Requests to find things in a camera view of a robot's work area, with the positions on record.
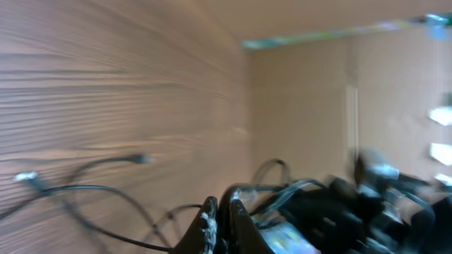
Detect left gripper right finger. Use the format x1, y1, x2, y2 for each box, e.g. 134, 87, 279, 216
229, 195, 274, 254

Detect black USB cable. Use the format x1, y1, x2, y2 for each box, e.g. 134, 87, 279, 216
0, 153, 329, 253

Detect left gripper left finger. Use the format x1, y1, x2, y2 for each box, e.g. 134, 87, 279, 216
171, 196, 218, 254

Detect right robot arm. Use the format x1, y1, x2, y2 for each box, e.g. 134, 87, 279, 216
278, 150, 451, 254

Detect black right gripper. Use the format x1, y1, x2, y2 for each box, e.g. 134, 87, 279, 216
278, 178, 367, 254

